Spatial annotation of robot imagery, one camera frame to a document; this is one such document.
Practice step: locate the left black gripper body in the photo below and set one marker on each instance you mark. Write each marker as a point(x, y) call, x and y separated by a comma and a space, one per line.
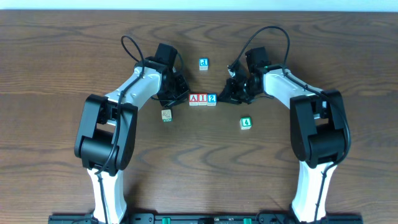
point(179, 92)

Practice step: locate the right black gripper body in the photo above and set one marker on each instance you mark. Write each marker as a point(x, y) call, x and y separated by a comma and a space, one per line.
point(232, 92)

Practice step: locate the red letter A block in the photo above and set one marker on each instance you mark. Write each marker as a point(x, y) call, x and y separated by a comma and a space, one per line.
point(193, 99)

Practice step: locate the green picture wooden block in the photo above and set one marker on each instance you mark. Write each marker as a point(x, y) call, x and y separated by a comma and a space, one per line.
point(167, 115)

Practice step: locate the red letter I block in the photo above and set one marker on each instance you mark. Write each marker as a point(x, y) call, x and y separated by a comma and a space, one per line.
point(202, 99)

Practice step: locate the blue number 2 block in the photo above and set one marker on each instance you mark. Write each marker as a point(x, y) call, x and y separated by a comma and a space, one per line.
point(211, 99)

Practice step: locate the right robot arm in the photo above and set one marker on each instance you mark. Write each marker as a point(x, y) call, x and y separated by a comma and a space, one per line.
point(319, 131)

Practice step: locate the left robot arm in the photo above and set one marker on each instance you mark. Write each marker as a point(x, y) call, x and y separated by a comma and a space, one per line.
point(107, 132)

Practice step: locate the blue letter P block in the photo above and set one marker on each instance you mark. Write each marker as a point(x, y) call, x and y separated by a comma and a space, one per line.
point(203, 64)

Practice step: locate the green number 4 block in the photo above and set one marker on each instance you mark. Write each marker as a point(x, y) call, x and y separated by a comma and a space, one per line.
point(245, 123)

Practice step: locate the black mounting rail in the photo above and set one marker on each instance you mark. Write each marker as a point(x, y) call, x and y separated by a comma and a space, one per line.
point(149, 218)

